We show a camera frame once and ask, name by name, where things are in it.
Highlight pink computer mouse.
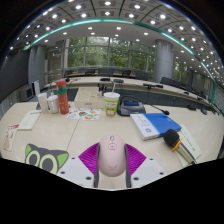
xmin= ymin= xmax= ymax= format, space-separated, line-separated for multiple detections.
xmin=97 ymin=134 xmax=127 ymax=178

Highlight white printed booklet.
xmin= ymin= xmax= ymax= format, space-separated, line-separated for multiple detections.
xmin=17 ymin=109 xmax=43 ymax=131

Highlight red and white leaflet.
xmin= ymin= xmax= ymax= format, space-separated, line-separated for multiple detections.
xmin=2 ymin=123 xmax=20 ymax=153

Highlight white booklet under microphone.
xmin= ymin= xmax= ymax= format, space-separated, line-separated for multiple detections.
xmin=176 ymin=123 xmax=202 ymax=168

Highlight colourful sticker sheet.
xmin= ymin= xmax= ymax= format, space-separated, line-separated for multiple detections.
xmin=65 ymin=108 xmax=102 ymax=121

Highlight black handheld microphone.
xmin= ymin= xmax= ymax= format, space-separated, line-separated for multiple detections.
xmin=162 ymin=128 xmax=198 ymax=165

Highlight white lidded mug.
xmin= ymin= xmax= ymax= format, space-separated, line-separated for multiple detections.
xmin=47 ymin=93 xmax=60 ymax=115

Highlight paper cup with straw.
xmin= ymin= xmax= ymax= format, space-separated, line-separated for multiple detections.
xmin=103 ymin=79 xmax=121 ymax=118

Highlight beige cardboard box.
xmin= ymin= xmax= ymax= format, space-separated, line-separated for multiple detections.
xmin=74 ymin=87 xmax=106 ymax=110

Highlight black table microphone unit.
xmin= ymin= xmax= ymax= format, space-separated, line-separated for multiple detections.
xmin=143 ymin=82 xmax=164 ymax=89

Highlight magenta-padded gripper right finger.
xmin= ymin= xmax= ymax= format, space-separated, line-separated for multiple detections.
xmin=123 ymin=143 xmax=167 ymax=189

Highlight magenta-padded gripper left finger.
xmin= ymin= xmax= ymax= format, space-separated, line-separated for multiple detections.
xmin=56 ymin=142 xmax=101 ymax=189

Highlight blue and white book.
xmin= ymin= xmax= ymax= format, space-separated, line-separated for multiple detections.
xmin=129 ymin=112 xmax=183 ymax=141

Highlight cat-face mouse pad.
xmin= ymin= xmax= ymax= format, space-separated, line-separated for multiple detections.
xmin=24 ymin=143 xmax=70 ymax=175

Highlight ceiling lights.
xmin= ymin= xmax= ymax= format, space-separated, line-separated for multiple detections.
xmin=8 ymin=0 xmax=224 ymax=78

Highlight row of dark chairs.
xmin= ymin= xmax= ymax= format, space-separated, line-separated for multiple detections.
xmin=64 ymin=68 xmax=214 ymax=101

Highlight black gooseneck conference microphone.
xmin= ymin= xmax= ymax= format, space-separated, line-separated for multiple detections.
xmin=116 ymin=95 xmax=170 ymax=117

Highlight red drink bottle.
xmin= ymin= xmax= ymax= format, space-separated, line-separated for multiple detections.
xmin=55 ymin=78 xmax=70 ymax=116

